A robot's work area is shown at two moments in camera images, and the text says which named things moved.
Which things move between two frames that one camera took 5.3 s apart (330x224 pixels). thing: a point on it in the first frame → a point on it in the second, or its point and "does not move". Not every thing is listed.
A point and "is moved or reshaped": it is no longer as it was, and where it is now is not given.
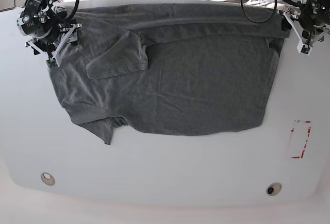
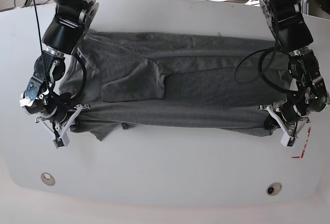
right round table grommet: x=274 y=189 does not move
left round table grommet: x=48 y=178 does not move
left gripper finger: x=285 y=26 → x=271 y=123
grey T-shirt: x=174 y=69 is moved or reshaped
